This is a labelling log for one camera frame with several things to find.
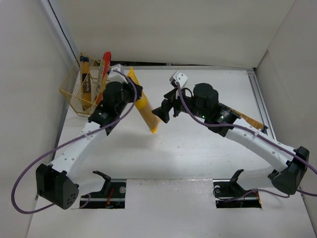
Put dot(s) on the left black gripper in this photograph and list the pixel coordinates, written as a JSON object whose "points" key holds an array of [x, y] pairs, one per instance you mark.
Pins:
{"points": [[133, 87]]}

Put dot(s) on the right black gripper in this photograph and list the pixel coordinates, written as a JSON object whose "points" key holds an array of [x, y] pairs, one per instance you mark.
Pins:
{"points": [[170, 102]]}

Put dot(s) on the yellow spaghetti bag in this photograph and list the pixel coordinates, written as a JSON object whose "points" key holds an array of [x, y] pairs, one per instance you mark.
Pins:
{"points": [[145, 110]]}

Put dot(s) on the red spaghetti bag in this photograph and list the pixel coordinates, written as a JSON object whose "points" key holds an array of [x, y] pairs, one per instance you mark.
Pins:
{"points": [[104, 65]]}

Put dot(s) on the navy label spaghetti bag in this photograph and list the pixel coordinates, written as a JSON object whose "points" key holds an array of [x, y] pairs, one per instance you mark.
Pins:
{"points": [[86, 82]]}

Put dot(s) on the blue patterned spaghetti bag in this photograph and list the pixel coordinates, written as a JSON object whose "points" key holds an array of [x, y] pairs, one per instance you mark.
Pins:
{"points": [[252, 122]]}

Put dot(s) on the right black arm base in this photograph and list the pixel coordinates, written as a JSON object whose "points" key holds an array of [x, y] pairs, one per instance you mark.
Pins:
{"points": [[229, 194]]}

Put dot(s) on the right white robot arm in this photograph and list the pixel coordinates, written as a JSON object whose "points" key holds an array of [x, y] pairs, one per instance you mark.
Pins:
{"points": [[289, 164]]}

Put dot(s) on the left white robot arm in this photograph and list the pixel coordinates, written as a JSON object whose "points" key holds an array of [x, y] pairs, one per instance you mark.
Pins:
{"points": [[56, 181]]}

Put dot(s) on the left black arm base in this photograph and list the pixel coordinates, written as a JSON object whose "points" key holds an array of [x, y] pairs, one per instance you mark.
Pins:
{"points": [[110, 196]]}

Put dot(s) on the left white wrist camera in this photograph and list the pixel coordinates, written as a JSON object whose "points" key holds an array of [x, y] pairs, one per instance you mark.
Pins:
{"points": [[114, 76]]}

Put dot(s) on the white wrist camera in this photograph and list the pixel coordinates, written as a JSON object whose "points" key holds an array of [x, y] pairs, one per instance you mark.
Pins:
{"points": [[114, 76], [178, 77]]}

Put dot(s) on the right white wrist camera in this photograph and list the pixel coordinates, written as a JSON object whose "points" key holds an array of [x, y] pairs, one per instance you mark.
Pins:
{"points": [[178, 77]]}

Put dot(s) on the yellow wire mesh basket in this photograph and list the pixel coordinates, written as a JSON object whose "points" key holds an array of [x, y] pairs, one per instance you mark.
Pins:
{"points": [[71, 86]]}

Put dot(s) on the aluminium rail right edge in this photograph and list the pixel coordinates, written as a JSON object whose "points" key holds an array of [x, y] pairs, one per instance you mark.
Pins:
{"points": [[260, 103]]}

